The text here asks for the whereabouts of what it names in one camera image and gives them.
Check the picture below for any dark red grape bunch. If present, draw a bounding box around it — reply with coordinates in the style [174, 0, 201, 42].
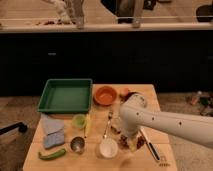
[119, 135, 145, 152]

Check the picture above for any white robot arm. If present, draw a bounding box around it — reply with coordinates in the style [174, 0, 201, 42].
[119, 93, 213, 149]

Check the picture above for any green plastic tray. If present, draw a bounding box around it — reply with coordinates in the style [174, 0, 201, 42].
[38, 79, 93, 114]

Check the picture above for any small cardboard box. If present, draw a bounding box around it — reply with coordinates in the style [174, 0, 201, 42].
[111, 117, 121, 134]

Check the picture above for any metal fork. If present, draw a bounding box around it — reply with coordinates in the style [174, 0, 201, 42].
[103, 111, 113, 139]

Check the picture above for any dark brown bowl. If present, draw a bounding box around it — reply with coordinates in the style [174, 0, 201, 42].
[125, 92, 137, 100]

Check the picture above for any yellow banana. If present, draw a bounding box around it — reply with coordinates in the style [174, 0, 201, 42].
[84, 114, 91, 138]

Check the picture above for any small orange fruit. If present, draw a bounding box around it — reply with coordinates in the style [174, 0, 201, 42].
[119, 88, 130, 97]

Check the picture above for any orange bowl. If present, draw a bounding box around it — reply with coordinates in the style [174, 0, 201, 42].
[93, 86, 117, 106]

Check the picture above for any small green cup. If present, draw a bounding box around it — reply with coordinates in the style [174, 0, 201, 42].
[72, 114, 86, 129]

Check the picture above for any small metal cup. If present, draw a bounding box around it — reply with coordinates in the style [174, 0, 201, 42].
[70, 136, 85, 154]

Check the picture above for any green chili pepper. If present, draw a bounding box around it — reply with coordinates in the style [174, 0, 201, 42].
[38, 148, 67, 161]

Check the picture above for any blue sponge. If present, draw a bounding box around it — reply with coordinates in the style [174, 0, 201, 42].
[43, 132, 65, 149]

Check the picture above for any light blue cloth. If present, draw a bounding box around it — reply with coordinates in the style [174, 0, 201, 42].
[41, 114, 64, 135]

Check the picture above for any black handled knife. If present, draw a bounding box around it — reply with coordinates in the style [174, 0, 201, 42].
[140, 127, 160, 162]

